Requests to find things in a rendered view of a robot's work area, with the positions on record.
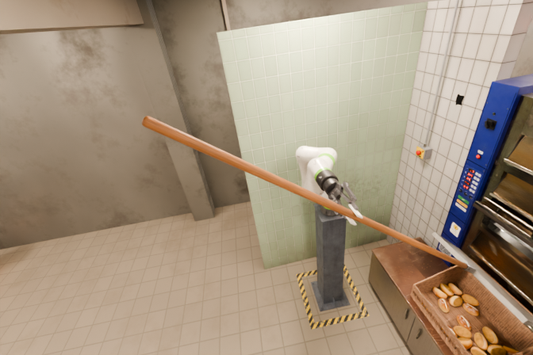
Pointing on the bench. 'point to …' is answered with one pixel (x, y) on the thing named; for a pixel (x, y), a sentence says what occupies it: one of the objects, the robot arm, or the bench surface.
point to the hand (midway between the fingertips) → (352, 214)
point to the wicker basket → (469, 313)
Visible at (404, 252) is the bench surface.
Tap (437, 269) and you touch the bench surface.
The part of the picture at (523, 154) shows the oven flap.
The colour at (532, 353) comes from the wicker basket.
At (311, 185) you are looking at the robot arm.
